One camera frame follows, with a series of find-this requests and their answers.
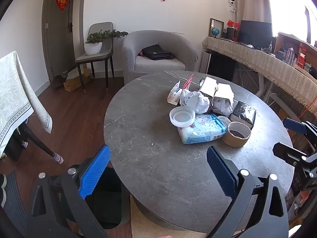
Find blue tissue pack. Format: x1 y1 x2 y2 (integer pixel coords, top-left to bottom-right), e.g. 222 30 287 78
177 114 228 144

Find brown tape roll core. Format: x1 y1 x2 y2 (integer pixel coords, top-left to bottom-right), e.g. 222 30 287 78
222 121 252 147

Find grey armchair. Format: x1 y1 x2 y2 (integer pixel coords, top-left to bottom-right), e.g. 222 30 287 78
122 30 199 85

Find beige rug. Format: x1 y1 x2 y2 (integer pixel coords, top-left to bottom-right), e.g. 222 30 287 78
130 196 208 238

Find red and white card packet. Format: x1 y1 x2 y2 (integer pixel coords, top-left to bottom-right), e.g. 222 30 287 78
183 74 195 90

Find black monitor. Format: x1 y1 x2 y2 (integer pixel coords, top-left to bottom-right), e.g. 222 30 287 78
240 20 272 47

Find beige fringed desk cloth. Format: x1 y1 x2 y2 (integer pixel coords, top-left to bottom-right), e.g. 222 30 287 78
202 36 317 119

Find black plastic package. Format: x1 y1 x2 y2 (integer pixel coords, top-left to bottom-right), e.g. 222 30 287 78
230 101 257 129

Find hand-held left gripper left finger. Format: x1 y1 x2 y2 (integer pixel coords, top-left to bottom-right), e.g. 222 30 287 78
26 144 111 238

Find grey door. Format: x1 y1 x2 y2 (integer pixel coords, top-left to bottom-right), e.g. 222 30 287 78
42 0 76 85

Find small clear lid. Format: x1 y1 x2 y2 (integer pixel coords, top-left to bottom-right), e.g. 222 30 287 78
217 116 231 127

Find white cardboard box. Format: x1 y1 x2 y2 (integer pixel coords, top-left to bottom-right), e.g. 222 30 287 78
214 83 234 107
199 76 218 97

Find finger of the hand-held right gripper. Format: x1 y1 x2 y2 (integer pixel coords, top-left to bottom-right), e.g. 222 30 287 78
283 118 317 152
272 142 317 166

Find wooden desk shelf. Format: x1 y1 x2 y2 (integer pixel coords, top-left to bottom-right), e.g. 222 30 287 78
275 32 317 75

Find table with patterned tablecloth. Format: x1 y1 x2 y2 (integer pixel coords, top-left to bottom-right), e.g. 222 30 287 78
0 51 63 164

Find white plastic bag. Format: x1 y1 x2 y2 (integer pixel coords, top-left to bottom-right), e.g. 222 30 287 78
180 89 211 114

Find wooden picture frame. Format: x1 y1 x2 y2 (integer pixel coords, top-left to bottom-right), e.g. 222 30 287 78
209 18 224 38

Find red door decoration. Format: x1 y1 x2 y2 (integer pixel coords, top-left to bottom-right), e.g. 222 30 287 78
56 0 69 12

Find grey cat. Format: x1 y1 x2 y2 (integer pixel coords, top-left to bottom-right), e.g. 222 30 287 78
52 71 69 90

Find black cabinet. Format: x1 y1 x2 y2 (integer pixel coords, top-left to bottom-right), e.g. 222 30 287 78
207 52 237 82

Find grey dining chair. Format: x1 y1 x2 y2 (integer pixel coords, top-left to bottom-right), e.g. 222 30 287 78
75 22 114 95

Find dark ribbed floor mat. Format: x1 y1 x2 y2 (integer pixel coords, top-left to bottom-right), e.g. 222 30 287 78
4 170 28 236

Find black handbag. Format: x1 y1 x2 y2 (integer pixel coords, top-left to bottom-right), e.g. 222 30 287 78
141 44 175 61

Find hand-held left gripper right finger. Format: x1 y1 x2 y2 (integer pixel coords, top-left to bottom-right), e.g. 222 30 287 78
206 145 290 238

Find potted plant in white pot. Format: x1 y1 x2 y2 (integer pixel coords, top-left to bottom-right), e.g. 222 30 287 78
85 29 129 55

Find grey plastic bag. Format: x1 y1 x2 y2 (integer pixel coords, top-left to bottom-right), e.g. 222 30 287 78
212 97 233 117

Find white plastic lid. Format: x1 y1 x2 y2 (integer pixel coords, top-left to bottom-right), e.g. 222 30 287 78
169 106 196 128

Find white printed packet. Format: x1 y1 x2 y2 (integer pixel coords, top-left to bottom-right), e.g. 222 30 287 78
168 81 182 105

